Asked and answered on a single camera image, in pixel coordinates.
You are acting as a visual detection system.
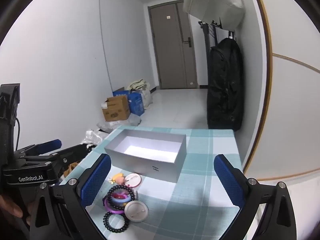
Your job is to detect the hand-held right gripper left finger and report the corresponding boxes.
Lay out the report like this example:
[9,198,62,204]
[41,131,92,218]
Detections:
[29,153,112,240]

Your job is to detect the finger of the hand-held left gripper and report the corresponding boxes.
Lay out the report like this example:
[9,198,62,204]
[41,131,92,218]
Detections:
[15,139,62,157]
[21,144,92,178]

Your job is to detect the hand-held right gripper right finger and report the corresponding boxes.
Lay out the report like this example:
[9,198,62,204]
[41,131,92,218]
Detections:
[214,154,298,240]

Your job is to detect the black bead bracelet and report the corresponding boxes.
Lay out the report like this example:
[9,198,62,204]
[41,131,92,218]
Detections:
[103,211,131,233]
[107,184,136,203]

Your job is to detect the yellow pink cartoon hair clip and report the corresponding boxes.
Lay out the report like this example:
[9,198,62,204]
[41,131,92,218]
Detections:
[109,172,127,184]

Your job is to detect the purple ring bracelet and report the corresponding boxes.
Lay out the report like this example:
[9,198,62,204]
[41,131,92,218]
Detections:
[103,194,128,214]

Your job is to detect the light blue ring bracelet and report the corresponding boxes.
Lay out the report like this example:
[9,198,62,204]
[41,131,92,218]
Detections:
[110,194,132,205]

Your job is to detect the pink-rimmed round badge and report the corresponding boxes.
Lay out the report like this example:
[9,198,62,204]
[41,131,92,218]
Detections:
[124,173,142,188]

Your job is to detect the plain white round badge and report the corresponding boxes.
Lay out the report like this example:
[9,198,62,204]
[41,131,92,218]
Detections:
[124,200,149,223]

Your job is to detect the grey gift box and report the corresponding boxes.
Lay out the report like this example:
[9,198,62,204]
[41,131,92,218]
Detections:
[104,129,187,183]

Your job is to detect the person's left hand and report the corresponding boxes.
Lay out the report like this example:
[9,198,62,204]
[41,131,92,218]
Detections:
[0,194,35,218]

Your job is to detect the crumpled white plastic bag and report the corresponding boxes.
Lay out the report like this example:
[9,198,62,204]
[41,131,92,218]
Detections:
[83,128,107,151]

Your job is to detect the teal plaid tablecloth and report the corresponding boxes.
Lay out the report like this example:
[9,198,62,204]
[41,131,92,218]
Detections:
[59,126,248,240]

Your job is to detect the clear plastic bags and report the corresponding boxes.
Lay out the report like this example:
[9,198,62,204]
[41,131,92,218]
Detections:
[96,113,142,133]

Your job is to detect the brown cardboard box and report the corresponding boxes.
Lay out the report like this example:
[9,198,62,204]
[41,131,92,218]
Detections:
[101,95,131,122]

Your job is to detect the blue cardboard box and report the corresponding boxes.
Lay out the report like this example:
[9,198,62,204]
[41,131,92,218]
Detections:
[112,87,130,98]
[128,92,146,117]

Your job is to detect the white bag with cloth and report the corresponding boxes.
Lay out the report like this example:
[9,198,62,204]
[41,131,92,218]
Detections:
[126,78,153,109]

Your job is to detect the large black bag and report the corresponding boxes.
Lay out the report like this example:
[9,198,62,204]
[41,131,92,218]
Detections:
[207,37,244,132]

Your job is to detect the grey-brown door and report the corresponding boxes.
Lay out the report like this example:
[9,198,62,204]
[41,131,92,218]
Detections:
[147,0,199,90]

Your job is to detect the grey hanging bag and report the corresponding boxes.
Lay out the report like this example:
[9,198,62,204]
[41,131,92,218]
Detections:
[182,0,246,30]

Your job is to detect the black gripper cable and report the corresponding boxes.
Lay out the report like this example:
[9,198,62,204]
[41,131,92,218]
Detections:
[14,116,21,153]

